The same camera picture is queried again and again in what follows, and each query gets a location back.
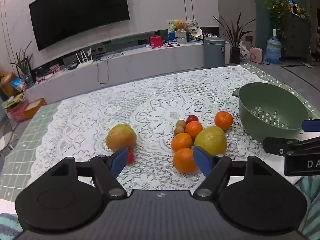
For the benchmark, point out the trailing vine plant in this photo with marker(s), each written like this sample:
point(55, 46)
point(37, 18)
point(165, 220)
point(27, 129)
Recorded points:
point(277, 7)

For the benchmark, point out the brown teddy bear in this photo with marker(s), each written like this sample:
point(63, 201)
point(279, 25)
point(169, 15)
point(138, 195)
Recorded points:
point(180, 25)

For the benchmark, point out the pink space heater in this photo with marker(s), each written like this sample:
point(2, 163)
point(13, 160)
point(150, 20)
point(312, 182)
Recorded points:
point(256, 55)

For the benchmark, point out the white lace tablecloth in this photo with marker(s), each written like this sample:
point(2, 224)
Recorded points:
point(162, 92)

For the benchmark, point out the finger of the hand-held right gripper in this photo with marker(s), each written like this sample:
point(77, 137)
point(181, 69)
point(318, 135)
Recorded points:
point(277, 146)
point(311, 125)

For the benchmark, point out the orange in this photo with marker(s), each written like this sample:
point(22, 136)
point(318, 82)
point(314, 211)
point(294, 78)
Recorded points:
point(183, 161)
point(181, 142)
point(193, 129)
point(223, 120)

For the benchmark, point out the small brown fruit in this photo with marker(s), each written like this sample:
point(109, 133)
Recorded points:
point(179, 130)
point(181, 123)

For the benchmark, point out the green colander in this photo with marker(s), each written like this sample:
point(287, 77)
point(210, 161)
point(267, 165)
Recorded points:
point(270, 97)

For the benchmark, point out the white router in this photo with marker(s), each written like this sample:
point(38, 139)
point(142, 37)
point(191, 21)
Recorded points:
point(84, 63)

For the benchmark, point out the grey trash can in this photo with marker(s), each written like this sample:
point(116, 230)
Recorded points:
point(213, 53)

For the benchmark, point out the teal patterned cloth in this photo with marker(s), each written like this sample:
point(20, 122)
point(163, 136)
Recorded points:
point(311, 205)

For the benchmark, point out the black wall television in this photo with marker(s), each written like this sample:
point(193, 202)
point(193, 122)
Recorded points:
point(80, 12)

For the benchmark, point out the flat digital scale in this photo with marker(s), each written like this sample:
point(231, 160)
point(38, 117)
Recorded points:
point(172, 44)

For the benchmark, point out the white flower basket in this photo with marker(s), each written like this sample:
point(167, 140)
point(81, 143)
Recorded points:
point(181, 37)

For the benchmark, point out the grey drawer cabinet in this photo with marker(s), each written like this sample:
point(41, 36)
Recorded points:
point(297, 35)

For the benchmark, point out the white television console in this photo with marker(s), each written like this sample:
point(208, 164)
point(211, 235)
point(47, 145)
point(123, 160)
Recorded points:
point(150, 62)

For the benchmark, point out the red tomato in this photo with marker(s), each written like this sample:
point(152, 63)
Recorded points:
point(130, 157)
point(192, 118)

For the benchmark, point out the orange cardboard box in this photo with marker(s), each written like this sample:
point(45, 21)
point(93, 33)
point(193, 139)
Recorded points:
point(35, 107)

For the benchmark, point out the orange-tinted yellow mango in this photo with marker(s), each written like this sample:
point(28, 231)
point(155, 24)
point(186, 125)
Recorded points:
point(120, 136)

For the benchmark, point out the blue water jug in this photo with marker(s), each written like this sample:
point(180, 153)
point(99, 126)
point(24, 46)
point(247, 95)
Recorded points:
point(273, 51)

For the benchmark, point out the long-leaf potted plant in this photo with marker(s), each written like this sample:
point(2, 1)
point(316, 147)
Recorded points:
point(235, 35)

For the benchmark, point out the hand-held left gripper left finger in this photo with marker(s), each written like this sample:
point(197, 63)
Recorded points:
point(119, 160)

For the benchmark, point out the white plastic bag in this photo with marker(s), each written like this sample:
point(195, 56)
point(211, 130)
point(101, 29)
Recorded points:
point(244, 53)

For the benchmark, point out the red box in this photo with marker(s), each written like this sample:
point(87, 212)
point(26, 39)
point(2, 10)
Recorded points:
point(155, 42)

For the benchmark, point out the greenish yellow mango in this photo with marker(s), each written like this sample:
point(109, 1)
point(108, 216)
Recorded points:
point(211, 140)

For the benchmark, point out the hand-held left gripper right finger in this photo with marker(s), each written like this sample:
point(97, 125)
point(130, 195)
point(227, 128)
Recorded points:
point(203, 161)

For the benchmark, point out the brown gourd vase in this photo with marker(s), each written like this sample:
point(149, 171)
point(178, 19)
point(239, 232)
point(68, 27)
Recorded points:
point(7, 85)

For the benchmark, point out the small green potted plant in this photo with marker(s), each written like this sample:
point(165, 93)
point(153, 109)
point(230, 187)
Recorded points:
point(23, 65)

